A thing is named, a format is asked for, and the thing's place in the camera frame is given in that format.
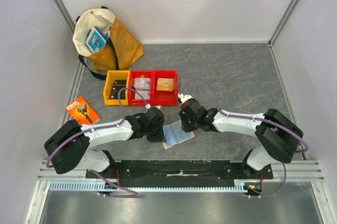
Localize beige leather card holder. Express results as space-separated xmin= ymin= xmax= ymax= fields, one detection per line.
xmin=163 ymin=121 xmax=195 ymax=149

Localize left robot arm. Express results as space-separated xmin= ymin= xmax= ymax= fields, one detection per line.
xmin=44 ymin=107 xmax=165 ymax=178

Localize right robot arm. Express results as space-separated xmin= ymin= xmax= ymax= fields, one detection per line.
xmin=179 ymin=95 xmax=303 ymax=179

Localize lower silver card stack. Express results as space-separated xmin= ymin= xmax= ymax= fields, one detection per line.
xmin=134 ymin=90 xmax=151 ymax=100

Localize black cards in yellow bin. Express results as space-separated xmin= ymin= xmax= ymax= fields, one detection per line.
xmin=110 ymin=80 xmax=127 ymax=100

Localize red right plastic bin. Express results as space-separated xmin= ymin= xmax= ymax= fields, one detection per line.
xmin=152 ymin=70 xmax=177 ymax=106

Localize red plastic bin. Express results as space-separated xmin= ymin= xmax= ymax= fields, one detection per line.
xmin=152 ymin=70 xmax=177 ymax=106
xmin=128 ymin=70 xmax=154 ymax=105

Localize red middle plastic bin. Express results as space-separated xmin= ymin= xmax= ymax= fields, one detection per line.
xmin=128 ymin=70 xmax=154 ymax=105

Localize yellow plastic bin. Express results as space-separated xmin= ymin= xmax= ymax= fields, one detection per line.
xmin=103 ymin=70 xmax=130 ymax=106

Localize orange razor box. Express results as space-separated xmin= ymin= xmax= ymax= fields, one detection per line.
xmin=65 ymin=96 xmax=101 ymax=125

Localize mustard and white tote bag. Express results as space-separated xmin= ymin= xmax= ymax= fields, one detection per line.
xmin=73 ymin=6 xmax=144 ymax=80

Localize blue razor box in bag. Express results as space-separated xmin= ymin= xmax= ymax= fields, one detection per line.
xmin=85 ymin=26 xmax=109 ymax=53

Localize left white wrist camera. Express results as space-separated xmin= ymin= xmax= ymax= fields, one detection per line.
xmin=145 ymin=104 xmax=161 ymax=110

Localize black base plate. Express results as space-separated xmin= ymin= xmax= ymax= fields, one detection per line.
xmin=101 ymin=160 xmax=273 ymax=188

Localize grey cable duct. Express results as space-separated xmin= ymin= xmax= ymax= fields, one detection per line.
xmin=49 ymin=180 xmax=248 ymax=193

